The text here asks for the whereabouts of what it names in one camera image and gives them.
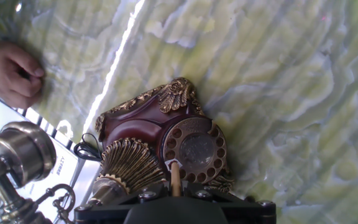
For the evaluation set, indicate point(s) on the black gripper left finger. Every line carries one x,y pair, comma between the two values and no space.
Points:
110,208

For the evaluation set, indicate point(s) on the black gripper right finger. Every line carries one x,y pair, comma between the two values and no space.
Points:
244,208

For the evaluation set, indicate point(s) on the short wooden stick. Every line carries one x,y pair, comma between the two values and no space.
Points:
176,180

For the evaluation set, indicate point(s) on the antique red rotary phone base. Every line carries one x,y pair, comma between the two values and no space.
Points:
141,124

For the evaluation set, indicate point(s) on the brass and red phone handset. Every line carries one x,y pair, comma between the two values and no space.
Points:
17,152

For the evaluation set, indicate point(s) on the person bare hand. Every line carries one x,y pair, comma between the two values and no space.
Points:
8,74

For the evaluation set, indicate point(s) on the printed instruction paper sheet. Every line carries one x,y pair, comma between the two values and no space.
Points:
67,168

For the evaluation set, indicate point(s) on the green marble pattern mat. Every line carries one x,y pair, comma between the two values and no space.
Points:
275,93

